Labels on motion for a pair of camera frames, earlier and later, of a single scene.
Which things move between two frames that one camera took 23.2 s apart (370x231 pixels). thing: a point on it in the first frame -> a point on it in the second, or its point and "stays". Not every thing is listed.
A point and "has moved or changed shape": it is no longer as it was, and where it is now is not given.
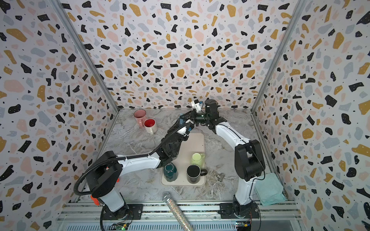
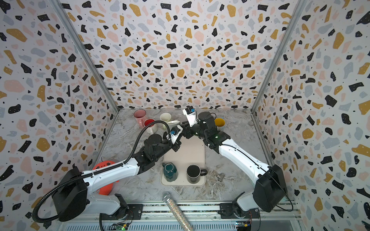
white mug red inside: (150, 125) stays
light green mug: (198, 159) -> (165, 116)
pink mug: (139, 115) stays
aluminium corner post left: (62, 9) stays
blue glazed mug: (181, 121) has moved or changed shape
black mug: (193, 172) stays
